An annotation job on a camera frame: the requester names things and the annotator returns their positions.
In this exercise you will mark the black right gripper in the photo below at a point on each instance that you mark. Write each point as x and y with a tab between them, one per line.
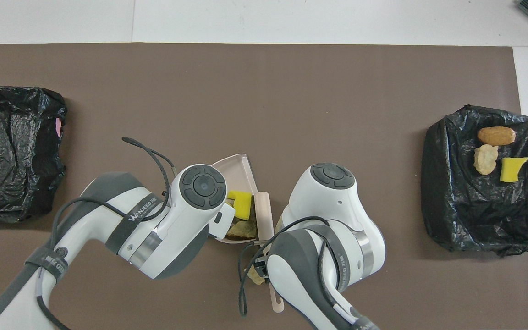
261	267

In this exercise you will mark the beige crumbly foam chunk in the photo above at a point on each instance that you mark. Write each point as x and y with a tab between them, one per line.
242	230
255	276
485	159

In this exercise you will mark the beige hand brush black bristles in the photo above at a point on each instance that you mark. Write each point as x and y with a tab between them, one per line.
264	213

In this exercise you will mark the large yellow sponge piece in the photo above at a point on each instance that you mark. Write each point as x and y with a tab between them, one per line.
242	204

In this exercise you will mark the beige plastic dustpan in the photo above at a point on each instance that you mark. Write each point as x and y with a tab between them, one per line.
239	172

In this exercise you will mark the brown bread roll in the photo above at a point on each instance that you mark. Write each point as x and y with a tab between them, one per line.
496	136

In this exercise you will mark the small yellow sponge piece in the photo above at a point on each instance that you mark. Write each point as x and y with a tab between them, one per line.
513	169

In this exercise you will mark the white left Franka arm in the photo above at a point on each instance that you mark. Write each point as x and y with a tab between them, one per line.
167	220

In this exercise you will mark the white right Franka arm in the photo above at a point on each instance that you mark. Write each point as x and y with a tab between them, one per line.
332	215

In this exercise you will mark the black bagged bin pink mark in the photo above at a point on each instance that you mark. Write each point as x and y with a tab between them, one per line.
16	151

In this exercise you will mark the brown table mat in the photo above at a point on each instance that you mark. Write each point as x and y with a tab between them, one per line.
291	114

